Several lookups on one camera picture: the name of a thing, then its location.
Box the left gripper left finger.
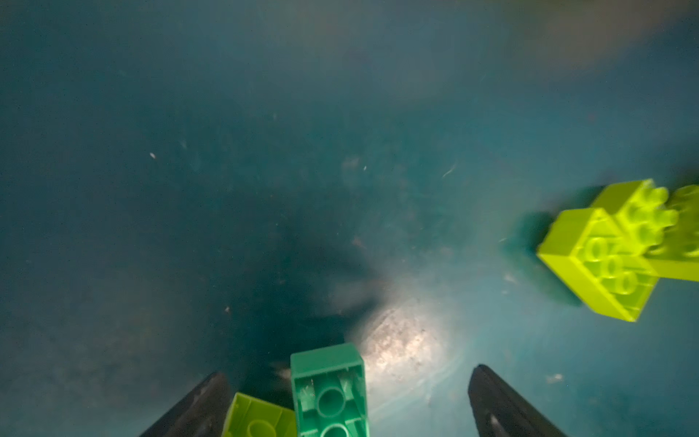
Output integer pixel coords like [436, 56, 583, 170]
[140, 371, 233, 437]

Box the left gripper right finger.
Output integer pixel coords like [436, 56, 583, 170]
[468, 364, 566, 437]

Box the small lime lego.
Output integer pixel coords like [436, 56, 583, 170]
[591, 180, 679, 255]
[221, 393, 297, 437]

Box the dark green lego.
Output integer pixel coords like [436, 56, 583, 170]
[291, 343, 371, 437]

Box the lime long lego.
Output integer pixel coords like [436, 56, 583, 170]
[536, 208, 659, 322]

